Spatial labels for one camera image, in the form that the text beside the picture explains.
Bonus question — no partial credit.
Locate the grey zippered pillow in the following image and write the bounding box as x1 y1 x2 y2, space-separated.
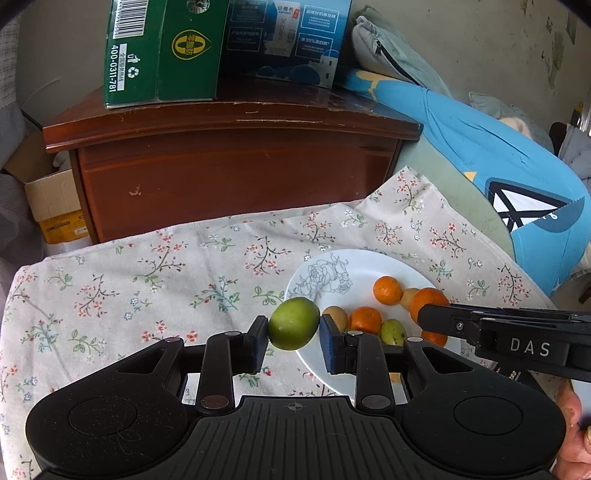
353 7 453 95

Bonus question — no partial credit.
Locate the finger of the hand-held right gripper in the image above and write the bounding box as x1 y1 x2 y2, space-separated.
447 302 513 315
417 303 483 344

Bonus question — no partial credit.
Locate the pale green crumpled cloth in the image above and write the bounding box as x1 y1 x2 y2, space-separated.
468 91 552 148

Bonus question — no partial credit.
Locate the cardboard box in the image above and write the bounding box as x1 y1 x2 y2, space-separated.
25 168 93 245

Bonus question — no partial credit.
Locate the brown wooden nightstand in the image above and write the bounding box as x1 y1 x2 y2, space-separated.
42 76 423 245

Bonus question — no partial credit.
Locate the blue printed quilt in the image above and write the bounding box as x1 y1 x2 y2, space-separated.
342 68 591 296

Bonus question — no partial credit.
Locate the floral tablecloth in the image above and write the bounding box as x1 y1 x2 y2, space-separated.
0 166 573 480

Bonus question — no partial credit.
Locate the green jujube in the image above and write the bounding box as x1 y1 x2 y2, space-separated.
379 318 408 347
268 298 321 352

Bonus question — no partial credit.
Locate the white plate with rose drawing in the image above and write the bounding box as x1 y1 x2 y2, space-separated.
285 249 462 398

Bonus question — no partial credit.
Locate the green carton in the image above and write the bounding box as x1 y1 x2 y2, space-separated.
104 0 230 110

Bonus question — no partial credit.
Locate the grey checked cloth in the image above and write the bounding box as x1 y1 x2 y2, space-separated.
0 9 47 264

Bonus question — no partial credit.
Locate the mandarin orange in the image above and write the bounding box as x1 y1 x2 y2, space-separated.
410 287 450 348
350 306 383 334
373 276 404 306

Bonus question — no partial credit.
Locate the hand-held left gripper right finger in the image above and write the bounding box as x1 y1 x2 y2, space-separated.
320 314 481 411

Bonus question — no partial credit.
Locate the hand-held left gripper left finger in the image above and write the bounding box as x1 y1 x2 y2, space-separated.
111 316 271 412

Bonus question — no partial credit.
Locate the person's right hand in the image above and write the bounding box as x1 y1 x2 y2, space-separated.
556 383 591 480

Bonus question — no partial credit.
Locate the brown kiwi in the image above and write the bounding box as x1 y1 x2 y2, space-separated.
322 306 350 332

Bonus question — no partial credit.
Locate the pale green bed sheet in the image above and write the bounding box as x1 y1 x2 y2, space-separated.
399 136 515 252

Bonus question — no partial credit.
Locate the dark blue carton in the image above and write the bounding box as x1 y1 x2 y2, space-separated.
217 0 352 89

